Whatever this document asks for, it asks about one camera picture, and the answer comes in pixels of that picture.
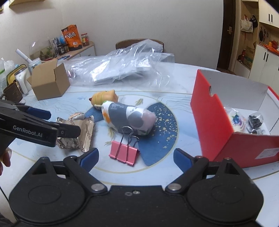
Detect bag of black beads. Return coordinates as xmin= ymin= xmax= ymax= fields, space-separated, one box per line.
xmin=248 ymin=112 xmax=264 ymax=129

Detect person's left hand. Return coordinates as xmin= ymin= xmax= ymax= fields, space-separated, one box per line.
xmin=0 ymin=148 xmax=12 ymax=175

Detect brown mug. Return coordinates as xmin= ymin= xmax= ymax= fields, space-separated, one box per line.
xmin=1 ymin=82 xmax=23 ymax=103

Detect small cartoon snack packet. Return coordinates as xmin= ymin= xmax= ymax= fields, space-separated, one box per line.
xmin=68 ymin=112 xmax=86 ymax=121

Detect small brown cardboard box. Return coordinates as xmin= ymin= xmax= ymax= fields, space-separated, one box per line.
xmin=27 ymin=59 xmax=70 ymax=101

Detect gold foil snack wrapper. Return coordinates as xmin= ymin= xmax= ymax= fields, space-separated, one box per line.
xmin=56 ymin=115 xmax=95 ymax=152

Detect pink binder clip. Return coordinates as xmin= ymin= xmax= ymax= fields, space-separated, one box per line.
xmin=109 ymin=126 xmax=140 ymax=166

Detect yellow squishy dog toy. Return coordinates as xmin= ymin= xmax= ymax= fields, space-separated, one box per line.
xmin=89 ymin=90 xmax=118 ymax=110

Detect white plastic shopping bag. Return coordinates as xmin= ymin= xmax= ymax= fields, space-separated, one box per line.
xmin=0 ymin=58 xmax=15 ymax=93

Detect red and white cardboard box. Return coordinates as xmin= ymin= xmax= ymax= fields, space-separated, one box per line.
xmin=191 ymin=69 xmax=278 ymax=167

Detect glass terrarium bowl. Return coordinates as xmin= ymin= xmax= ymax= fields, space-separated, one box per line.
xmin=29 ymin=39 xmax=57 ymax=61

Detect rolled patterned cloth package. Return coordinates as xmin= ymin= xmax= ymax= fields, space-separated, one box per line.
xmin=101 ymin=101 xmax=156 ymax=136

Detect silver foil packet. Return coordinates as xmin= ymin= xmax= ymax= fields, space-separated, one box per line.
xmin=246 ymin=127 xmax=269 ymax=135

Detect white side cabinet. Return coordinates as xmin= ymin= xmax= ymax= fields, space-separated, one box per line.
xmin=56 ymin=41 xmax=96 ymax=60

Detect orange snack bag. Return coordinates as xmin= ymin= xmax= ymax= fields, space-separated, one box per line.
xmin=62 ymin=25 xmax=82 ymax=51

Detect red lidded jar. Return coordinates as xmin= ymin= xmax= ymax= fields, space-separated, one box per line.
xmin=81 ymin=33 xmax=89 ymax=46

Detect brown wooden chair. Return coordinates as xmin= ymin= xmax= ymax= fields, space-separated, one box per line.
xmin=115 ymin=38 xmax=165 ymax=53

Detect clear plastic bag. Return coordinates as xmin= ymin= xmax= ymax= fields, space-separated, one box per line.
xmin=63 ymin=44 xmax=175 ymax=88

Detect white kitchen cabinets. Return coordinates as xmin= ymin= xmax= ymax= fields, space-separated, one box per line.
xmin=249 ymin=1 xmax=278 ymax=86

